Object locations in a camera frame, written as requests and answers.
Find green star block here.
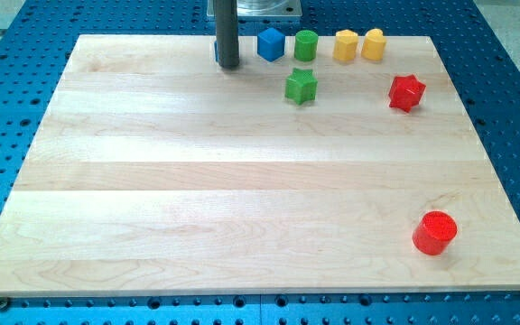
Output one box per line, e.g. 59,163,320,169
284,68,318,105

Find red star block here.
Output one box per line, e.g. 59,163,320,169
388,75,426,113

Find light wooden board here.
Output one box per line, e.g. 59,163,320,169
0,34,520,298

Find blue cube block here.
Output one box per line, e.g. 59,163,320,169
257,28,285,61

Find green cylinder block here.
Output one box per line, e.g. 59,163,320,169
293,30,319,61

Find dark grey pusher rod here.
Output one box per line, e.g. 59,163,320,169
213,0,239,69

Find yellow pentagon block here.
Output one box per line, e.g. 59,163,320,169
332,30,358,62

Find yellow heart block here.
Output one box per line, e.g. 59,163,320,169
361,28,387,61

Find red cylinder block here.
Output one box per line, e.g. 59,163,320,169
412,210,458,255

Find blue perforated table plate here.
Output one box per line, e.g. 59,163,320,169
0,0,520,324

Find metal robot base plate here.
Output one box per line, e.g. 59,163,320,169
206,0,303,19

